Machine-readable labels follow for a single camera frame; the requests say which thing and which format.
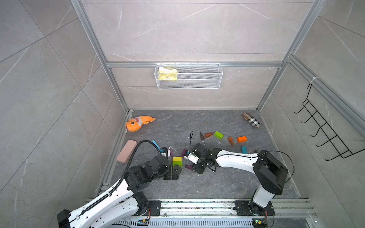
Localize green rectangular block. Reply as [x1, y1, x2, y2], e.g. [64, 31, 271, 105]
[173, 161, 183, 167]

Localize yellow rectangular block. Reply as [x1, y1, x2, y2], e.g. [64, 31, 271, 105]
[173, 157, 182, 162]

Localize light green block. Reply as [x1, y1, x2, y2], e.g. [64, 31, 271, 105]
[214, 131, 224, 140]

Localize light blue block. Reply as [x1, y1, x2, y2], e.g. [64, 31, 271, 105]
[152, 140, 161, 150]

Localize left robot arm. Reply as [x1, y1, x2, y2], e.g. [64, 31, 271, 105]
[57, 155, 182, 228]

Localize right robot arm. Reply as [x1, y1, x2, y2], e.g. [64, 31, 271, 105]
[183, 143, 289, 210]

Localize orange brown wedge block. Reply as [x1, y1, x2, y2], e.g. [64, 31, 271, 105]
[228, 137, 234, 146]

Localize orange rectangular block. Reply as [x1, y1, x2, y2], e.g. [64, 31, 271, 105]
[237, 136, 248, 143]

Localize teal flat block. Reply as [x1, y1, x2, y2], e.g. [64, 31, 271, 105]
[241, 146, 248, 154]

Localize plaid brown case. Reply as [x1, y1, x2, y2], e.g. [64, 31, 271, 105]
[242, 113, 260, 129]

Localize orange fish plush toy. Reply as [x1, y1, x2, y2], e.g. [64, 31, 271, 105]
[125, 116, 156, 132]

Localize yellow white cloth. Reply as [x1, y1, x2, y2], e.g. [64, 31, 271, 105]
[157, 66, 179, 81]

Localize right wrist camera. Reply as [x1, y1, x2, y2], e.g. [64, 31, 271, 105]
[188, 152, 200, 164]

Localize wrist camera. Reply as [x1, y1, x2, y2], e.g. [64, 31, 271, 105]
[188, 152, 200, 164]
[160, 147, 171, 158]

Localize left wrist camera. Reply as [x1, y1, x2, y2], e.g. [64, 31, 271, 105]
[160, 147, 171, 158]

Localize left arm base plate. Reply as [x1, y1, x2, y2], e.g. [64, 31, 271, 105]
[143, 200, 162, 217]

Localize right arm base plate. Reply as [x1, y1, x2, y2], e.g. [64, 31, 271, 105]
[233, 200, 275, 216]

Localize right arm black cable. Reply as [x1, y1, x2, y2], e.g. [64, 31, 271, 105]
[189, 131, 295, 184]

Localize white wire mesh basket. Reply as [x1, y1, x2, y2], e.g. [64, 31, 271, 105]
[154, 63, 223, 90]

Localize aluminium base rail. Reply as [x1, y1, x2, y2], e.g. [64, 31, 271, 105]
[106, 199, 323, 228]

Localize black wire hook rack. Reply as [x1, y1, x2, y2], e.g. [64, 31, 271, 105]
[294, 84, 365, 162]

